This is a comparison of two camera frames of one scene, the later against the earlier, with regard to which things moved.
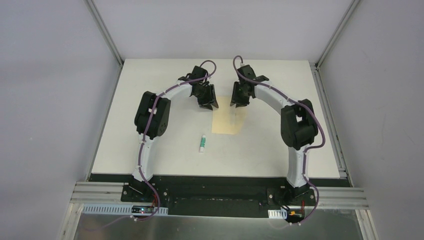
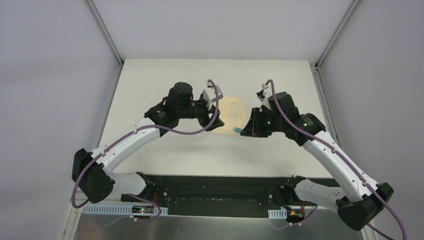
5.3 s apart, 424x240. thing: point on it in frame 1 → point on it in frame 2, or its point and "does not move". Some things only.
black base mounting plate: x=219 y=196 does not move
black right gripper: x=236 y=99 → x=253 y=128
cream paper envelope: x=227 y=119 does not move
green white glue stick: x=201 y=149 → x=237 y=129
